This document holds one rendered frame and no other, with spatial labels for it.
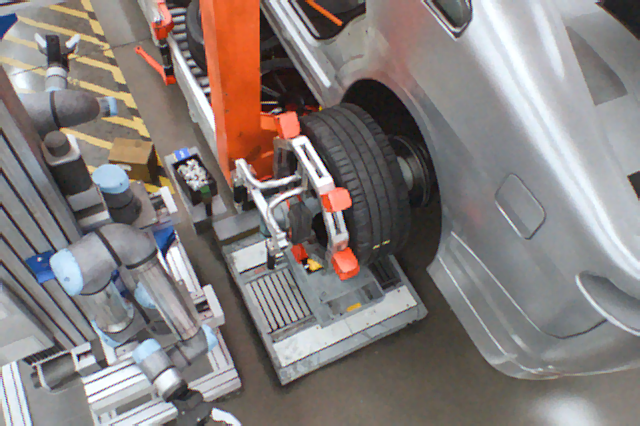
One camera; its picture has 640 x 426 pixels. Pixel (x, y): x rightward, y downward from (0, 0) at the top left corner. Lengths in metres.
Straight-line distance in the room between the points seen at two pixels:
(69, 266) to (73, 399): 1.30
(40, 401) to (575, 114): 2.34
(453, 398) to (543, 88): 1.79
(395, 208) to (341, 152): 0.29
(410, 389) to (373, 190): 1.23
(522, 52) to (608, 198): 0.44
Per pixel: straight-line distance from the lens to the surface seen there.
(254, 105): 2.31
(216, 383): 2.61
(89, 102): 1.89
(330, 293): 2.76
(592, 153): 1.55
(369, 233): 2.04
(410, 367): 2.94
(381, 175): 2.02
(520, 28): 1.66
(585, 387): 3.24
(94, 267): 1.52
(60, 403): 2.75
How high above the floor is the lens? 2.74
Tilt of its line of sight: 58 degrees down
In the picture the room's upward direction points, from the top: 9 degrees clockwise
